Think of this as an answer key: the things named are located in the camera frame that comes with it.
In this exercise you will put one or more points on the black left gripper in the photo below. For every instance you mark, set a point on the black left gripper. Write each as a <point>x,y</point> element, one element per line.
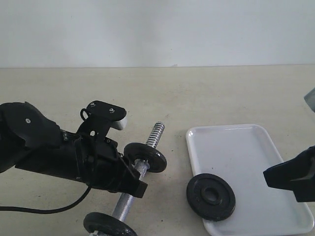
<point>100,166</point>

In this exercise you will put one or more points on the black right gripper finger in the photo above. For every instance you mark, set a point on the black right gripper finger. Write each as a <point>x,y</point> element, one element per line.
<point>296,175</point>

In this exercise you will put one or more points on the chrome dumbbell bar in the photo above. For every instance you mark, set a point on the chrome dumbbell bar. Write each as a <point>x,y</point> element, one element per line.
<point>125,200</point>

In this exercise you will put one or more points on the black far-end weight plate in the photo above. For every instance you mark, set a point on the black far-end weight plate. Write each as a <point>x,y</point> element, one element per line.
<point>140,151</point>

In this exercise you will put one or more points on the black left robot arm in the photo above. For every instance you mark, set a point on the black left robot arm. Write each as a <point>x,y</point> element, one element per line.
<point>31,142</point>

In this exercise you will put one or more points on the white rectangular tray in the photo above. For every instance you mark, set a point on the white rectangular tray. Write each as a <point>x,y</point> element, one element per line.
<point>240,154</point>

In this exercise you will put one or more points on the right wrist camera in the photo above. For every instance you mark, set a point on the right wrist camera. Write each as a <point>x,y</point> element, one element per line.
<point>310,99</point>

